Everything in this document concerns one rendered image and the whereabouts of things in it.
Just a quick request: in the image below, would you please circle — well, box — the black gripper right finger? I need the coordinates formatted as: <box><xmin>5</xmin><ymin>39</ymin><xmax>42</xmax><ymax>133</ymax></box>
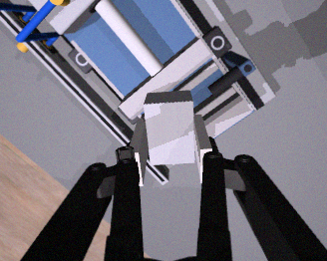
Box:
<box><xmin>193</xmin><ymin>115</ymin><xmax>327</xmax><ymax>261</ymax></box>

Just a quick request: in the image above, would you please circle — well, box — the silver rectangular block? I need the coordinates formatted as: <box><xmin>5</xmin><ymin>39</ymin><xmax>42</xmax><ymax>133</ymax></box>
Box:
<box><xmin>144</xmin><ymin>90</ymin><xmax>195</xmax><ymax>165</ymax></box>

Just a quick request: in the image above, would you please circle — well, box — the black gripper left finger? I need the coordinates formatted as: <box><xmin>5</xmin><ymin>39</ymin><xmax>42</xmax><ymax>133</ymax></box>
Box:
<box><xmin>20</xmin><ymin>118</ymin><xmax>149</xmax><ymax>261</ymax></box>

